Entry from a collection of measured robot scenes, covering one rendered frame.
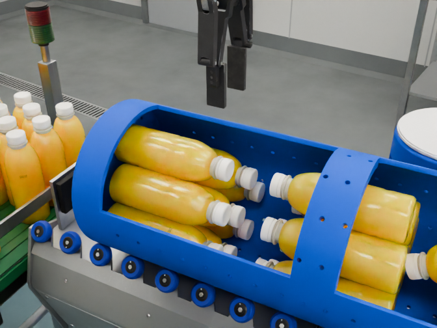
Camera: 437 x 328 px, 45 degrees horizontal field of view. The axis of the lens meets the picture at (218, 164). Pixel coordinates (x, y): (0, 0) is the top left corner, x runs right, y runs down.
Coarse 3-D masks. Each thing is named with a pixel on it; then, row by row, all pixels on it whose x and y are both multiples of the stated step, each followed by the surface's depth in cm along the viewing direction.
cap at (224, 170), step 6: (222, 162) 88; (228, 162) 88; (216, 168) 88; (222, 168) 87; (228, 168) 88; (216, 174) 88; (222, 174) 87; (228, 174) 89; (222, 180) 88; (228, 180) 89
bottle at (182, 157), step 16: (144, 128) 94; (128, 144) 92; (144, 144) 91; (160, 144) 90; (176, 144) 90; (192, 144) 89; (128, 160) 94; (144, 160) 92; (160, 160) 90; (176, 160) 89; (192, 160) 88; (208, 160) 88; (176, 176) 91; (192, 176) 89; (208, 176) 89
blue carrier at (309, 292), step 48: (96, 144) 89; (240, 144) 102; (288, 144) 94; (96, 192) 88; (336, 192) 74; (432, 192) 88; (96, 240) 96; (144, 240) 86; (240, 240) 104; (336, 240) 72; (432, 240) 92; (240, 288) 82; (288, 288) 76; (336, 288) 74; (432, 288) 91
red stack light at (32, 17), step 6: (30, 12) 139; (36, 12) 139; (42, 12) 140; (48, 12) 141; (30, 18) 140; (36, 18) 140; (42, 18) 140; (48, 18) 142; (30, 24) 141; (36, 24) 140; (42, 24) 141
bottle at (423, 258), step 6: (432, 252) 77; (420, 258) 78; (426, 258) 78; (432, 258) 76; (420, 264) 78; (426, 264) 77; (432, 264) 76; (420, 270) 78; (426, 270) 78; (432, 270) 76; (426, 276) 78; (432, 276) 76
